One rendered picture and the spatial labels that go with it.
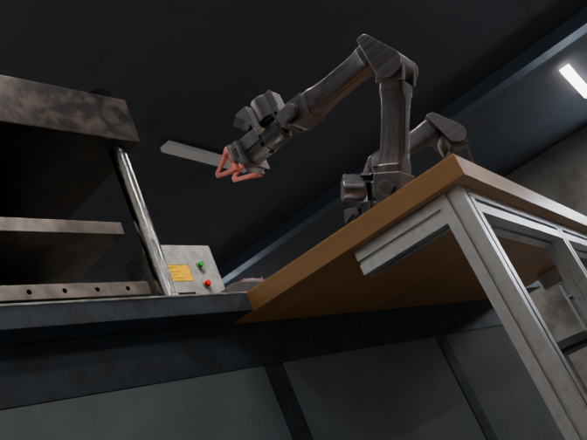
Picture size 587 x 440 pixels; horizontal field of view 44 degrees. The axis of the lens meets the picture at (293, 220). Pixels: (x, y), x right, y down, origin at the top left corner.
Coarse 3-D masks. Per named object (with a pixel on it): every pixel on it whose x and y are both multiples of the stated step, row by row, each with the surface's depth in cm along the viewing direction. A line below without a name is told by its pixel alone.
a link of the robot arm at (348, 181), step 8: (376, 160) 197; (376, 168) 197; (344, 176) 197; (352, 176) 198; (360, 176) 198; (368, 176) 198; (344, 184) 195; (352, 184) 195; (360, 184) 196; (344, 192) 195; (352, 192) 195; (360, 192) 195; (344, 200) 196; (352, 200) 196; (360, 200) 197
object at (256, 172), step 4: (240, 164) 178; (244, 164) 171; (248, 168) 171; (252, 168) 171; (256, 168) 172; (260, 168) 173; (252, 172) 173; (256, 172) 173; (260, 172) 174; (264, 172) 176; (232, 176) 179; (236, 176) 178; (240, 176) 178; (244, 176) 177; (248, 176) 176; (252, 176) 176; (256, 176) 176; (260, 176) 177; (232, 180) 179; (236, 180) 178; (240, 180) 178
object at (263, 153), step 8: (232, 144) 169; (256, 144) 168; (240, 152) 168; (248, 152) 169; (256, 152) 169; (264, 152) 168; (272, 152) 170; (240, 160) 168; (248, 160) 169; (256, 160) 170; (264, 160) 171; (264, 168) 174
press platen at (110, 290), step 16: (0, 288) 200; (16, 288) 204; (32, 288) 207; (48, 288) 211; (64, 288) 215; (80, 288) 219; (96, 288) 224; (112, 288) 228; (128, 288) 233; (144, 288) 237
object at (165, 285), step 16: (112, 160) 256; (128, 160) 256; (128, 176) 252; (128, 192) 249; (128, 208) 249; (144, 208) 248; (144, 224) 244; (144, 240) 242; (160, 256) 240; (160, 272) 237; (160, 288) 236
